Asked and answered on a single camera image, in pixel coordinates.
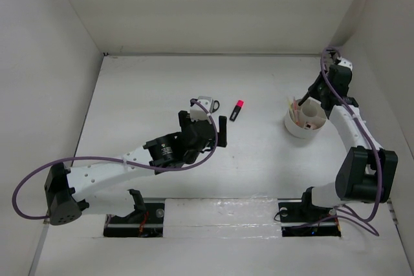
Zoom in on slim red highlighter pen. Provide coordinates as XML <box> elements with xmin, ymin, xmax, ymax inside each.
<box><xmin>292</xmin><ymin>97</ymin><xmax>305</xmax><ymax>127</ymax></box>

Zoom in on slim yellow highlighter pen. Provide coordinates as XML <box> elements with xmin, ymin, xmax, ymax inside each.
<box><xmin>287</xmin><ymin>97</ymin><xmax>299</xmax><ymax>124</ymax></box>

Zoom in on black handled scissors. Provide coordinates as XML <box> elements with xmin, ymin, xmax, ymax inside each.
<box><xmin>212</xmin><ymin>100</ymin><xmax>220</xmax><ymax>113</ymax></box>

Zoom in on pink capped black highlighter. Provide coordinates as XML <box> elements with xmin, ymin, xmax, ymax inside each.
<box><xmin>229</xmin><ymin>100</ymin><xmax>244</xmax><ymax>122</ymax></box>

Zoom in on pink eraser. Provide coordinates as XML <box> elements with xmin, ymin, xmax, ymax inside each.
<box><xmin>303</xmin><ymin>122</ymin><xmax>317</xmax><ymax>130</ymax></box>

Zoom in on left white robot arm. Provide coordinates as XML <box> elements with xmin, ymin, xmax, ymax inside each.
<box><xmin>44</xmin><ymin>111</ymin><xmax>227</xmax><ymax>226</ymax></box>

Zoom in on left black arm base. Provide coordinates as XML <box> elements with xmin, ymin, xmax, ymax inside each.
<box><xmin>103</xmin><ymin>189</ymin><xmax>166</xmax><ymax>238</ymax></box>

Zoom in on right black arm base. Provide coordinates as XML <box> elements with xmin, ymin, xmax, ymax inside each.
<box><xmin>274</xmin><ymin>191</ymin><xmax>342</xmax><ymax>237</ymax></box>

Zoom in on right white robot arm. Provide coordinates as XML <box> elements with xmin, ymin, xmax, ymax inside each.
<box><xmin>298</xmin><ymin>60</ymin><xmax>398</xmax><ymax>220</ymax></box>

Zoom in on white round compartment container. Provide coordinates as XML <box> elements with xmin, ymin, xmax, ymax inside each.
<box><xmin>284</xmin><ymin>99</ymin><xmax>327</xmax><ymax>140</ymax></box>

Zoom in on aluminium rail right side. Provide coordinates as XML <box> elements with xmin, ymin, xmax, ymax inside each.
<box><xmin>323</xmin><ymin>62</ymin><xmax>342</xmax><ymax>98</ymax></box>

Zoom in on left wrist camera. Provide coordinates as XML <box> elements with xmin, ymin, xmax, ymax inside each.
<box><xmin>190</xmin><ymin>96</ymin><xmax>215</xmax><ymax>122</ymax></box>

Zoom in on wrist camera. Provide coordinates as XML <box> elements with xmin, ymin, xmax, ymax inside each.
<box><xmin>190</xmin><ymin>96</ymin><xmax>215</xmax><ymax>122</ymax></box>
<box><xmin>323</xmin><ymin>48</ymin><xmax>353</xmax><ymax>70</ymax></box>

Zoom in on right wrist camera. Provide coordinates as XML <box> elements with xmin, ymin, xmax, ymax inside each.
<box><xmin>323</xmin><ymin>48</ymin><xmax>353</xmax><ymax>70</ymax></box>

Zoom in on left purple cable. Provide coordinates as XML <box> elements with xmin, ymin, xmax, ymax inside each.
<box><xmin>12</xmin><ymin>98</ymin><xmax>218</xmax><ymax>219</ymax></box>

